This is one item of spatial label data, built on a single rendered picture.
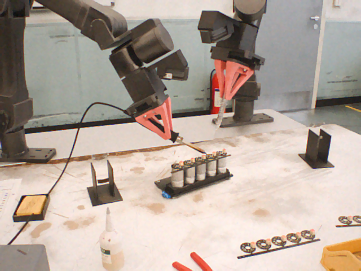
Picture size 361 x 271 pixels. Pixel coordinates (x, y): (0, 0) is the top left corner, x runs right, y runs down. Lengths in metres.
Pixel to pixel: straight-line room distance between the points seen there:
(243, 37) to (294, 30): 3.22
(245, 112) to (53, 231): 0.71
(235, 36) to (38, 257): 0.51
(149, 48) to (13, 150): 0.45
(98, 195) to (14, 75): 0.34
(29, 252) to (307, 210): 0.49
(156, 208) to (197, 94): 2.91
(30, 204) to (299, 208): 0.51
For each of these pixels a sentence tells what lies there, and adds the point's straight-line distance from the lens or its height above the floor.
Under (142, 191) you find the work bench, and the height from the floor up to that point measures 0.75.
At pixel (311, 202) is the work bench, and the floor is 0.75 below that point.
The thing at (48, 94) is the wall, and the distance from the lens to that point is 3.27.
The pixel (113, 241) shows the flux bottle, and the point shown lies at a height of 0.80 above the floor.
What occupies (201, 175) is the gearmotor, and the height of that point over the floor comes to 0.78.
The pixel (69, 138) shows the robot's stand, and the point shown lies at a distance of 1.05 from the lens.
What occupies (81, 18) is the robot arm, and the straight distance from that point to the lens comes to 0.72.
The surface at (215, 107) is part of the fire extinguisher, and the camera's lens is 3.46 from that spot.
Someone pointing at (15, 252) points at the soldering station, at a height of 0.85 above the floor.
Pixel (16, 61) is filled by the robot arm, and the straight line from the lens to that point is 0.86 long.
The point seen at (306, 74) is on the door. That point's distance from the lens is 4.10.
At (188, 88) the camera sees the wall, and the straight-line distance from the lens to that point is 3.48.
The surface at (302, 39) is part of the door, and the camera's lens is 3.98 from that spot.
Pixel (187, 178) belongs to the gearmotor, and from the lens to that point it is 0.70.
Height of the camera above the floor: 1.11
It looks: 21 degrees down
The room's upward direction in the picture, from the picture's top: straight up
